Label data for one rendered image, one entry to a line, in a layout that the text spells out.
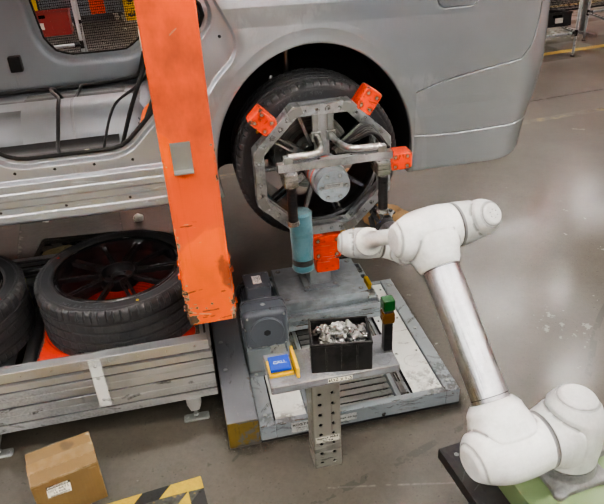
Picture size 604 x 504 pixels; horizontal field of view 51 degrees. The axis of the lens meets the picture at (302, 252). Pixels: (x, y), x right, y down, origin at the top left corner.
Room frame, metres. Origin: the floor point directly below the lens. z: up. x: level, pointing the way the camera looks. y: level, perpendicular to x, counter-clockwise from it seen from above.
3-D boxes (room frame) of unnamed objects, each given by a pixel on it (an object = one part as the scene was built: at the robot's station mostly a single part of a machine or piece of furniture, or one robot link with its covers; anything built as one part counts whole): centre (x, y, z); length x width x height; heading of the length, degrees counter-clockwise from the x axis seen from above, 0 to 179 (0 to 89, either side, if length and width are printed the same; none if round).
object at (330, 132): (2.20, -0.22, 1.03); 0.19 x 0.18 x 0.11; 11
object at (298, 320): (2.47, -0.07, 0.13); 0.50 x 0.36 x 0.10; 101
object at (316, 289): (2.47, -0.07, 0.32); 0.40 x 0.30 x 0.28; 101
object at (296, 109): (2.30, -0.10, 0.85); 0.54 x 0.07 x 0.54; 101
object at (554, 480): (1.20, -0.71, 0.41); 0.22 x 0.18 x 0.06; 107
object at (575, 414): (1.19, -0.68, 0.55); 0.18 x 0.16 x 0.22; 109
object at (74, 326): (2.23, 0.76, 0.39); 0.66 x 0.66 x 0.24
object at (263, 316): (2.17, 0.19, 0.26); 0.42 x 0.18 x 0.35; 11
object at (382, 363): (1.63, -0.07, 0.44); 0.43 x 0.17 x 0.03; 101
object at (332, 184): (2.23, -0.11, 0.85); 0.21 x 0.14 x 0.14; 11
